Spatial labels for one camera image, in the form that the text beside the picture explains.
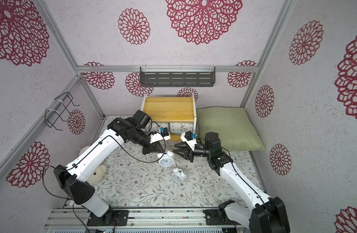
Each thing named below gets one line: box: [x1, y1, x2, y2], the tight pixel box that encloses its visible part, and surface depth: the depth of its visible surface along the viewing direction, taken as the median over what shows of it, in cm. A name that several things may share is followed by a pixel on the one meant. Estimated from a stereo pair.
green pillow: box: [195, 106, 266, 152], surface depth 98 cm
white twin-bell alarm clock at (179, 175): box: [171, 167, 188, 184], surface depth 83 cm
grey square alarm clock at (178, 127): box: [168, 122, 195, 134], surface depth 87 cm
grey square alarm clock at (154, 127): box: [148, 122, 170, 134], surface depth 63 cm
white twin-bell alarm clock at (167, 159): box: [157, 149, 175, 167], surface depth 73 cm
